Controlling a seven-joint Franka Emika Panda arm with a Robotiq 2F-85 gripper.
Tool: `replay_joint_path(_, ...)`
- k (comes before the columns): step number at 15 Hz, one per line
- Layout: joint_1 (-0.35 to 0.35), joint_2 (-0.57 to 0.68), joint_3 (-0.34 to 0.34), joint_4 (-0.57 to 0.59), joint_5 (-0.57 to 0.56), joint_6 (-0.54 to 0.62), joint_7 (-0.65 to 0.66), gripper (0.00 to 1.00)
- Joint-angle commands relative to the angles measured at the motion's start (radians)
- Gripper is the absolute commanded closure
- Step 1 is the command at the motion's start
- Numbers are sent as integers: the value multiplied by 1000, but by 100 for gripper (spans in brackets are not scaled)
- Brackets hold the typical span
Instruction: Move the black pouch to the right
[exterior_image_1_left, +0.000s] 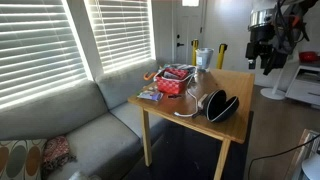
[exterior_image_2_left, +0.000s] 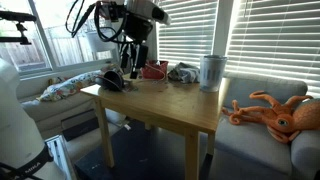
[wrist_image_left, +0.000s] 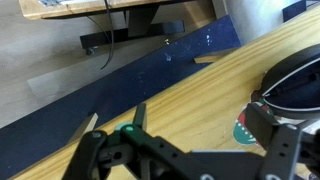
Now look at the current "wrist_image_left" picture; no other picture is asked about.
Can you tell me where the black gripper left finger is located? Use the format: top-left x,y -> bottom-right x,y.
62,104 -> 187,180

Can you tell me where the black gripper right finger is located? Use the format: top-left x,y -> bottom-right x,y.
245,103 -> 320,180

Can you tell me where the black zippered pouch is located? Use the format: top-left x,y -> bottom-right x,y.
260,44 -> 320,119

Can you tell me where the Santa Claus sticker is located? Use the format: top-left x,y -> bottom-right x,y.
232,90 -> 274,146

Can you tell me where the wooden desk with black base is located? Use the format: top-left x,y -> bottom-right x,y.
18,0 -> 214,54

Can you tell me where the dark blue panel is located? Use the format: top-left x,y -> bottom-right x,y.
282,0 -> 307,22

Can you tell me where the black hanging cable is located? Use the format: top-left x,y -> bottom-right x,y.
87,0 -> 115,71

